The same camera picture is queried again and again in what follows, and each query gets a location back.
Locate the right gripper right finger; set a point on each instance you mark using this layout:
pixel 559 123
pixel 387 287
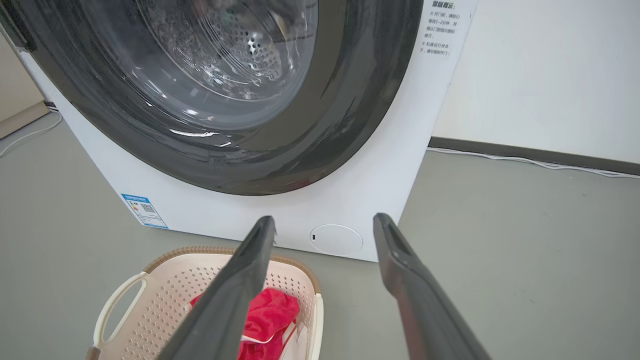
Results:
pixel 425 310

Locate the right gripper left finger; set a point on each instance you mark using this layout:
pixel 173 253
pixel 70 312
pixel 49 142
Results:
pixel 230 305

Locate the cream plastic laundry basket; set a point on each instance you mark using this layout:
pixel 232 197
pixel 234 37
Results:
pixel 165 300

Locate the red and white garment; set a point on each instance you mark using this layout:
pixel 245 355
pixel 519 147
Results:
pixel 272 315

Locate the round white filter cover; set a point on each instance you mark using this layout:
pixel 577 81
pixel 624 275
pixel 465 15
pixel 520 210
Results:
pixel 336 240

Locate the blue energy label sticker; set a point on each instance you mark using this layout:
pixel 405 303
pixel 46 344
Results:
pixel 145 212

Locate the white front-load washing machine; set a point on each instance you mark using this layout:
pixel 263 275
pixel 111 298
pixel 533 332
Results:
pixel 360 190

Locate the round black washer door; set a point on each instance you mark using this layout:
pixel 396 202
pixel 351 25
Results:
pixel 330 125

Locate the printed warning text sticker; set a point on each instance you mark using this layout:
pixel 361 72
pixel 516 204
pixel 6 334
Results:
pixel 445 27

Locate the black wall baseboard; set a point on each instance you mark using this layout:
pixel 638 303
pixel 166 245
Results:
pixel 540 152

